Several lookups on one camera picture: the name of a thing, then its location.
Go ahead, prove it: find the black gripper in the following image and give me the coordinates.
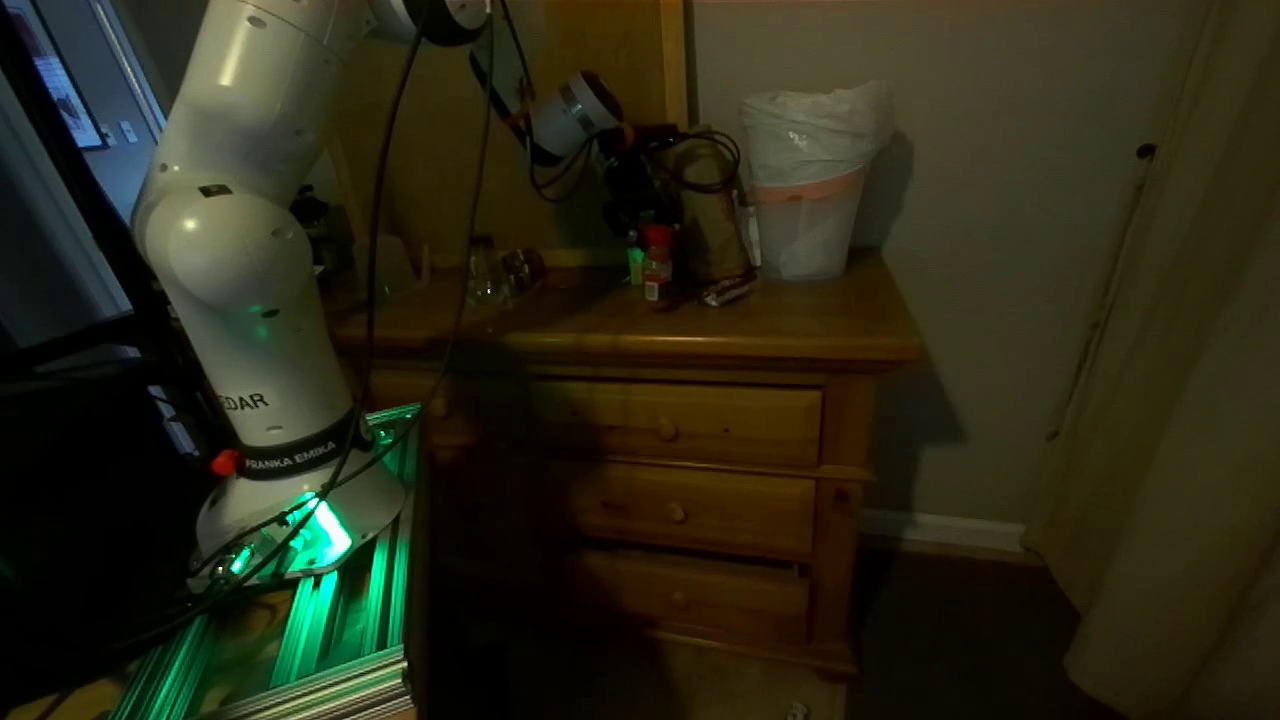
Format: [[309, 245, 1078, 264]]
[[599, 116, 689, 217]]

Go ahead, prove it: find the beige curtain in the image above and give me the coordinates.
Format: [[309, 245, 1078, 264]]
[[1026, 0, 1280, 720]]

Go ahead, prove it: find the clear stemless glass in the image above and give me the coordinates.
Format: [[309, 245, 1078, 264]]
[[455, 233, 517, 306]]

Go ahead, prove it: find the small silver cylinder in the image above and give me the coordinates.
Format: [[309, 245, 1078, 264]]
[[702, 272, 767, 313]]

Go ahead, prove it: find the black camera on stand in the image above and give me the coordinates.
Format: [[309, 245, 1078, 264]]
[[292, 185, 359, 305]]

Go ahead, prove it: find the wooden dresser drawer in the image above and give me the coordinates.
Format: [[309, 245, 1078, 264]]
[[574, 543, 815, 650], [574, 461, 819, 560]]

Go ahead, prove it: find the wooden back panel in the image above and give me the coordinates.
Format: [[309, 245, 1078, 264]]
[[305, 0, 697, 272]]

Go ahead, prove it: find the wide shallow dresser drawer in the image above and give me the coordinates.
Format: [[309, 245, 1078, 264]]
[[533, 376, 829, 472]]

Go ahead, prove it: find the small metal measuring cup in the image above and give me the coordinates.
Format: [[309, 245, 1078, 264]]
[[501, 245, 551, 294]]

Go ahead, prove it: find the black controller box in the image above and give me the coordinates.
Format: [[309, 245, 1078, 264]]
[[0, 335, 225, 684]]

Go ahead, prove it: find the wooden dresser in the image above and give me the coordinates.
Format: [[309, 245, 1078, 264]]
[[331, 251, 934, 720]]

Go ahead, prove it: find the trash bin with white bag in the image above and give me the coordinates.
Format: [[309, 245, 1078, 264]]
[[737, 81, 898, 286]]

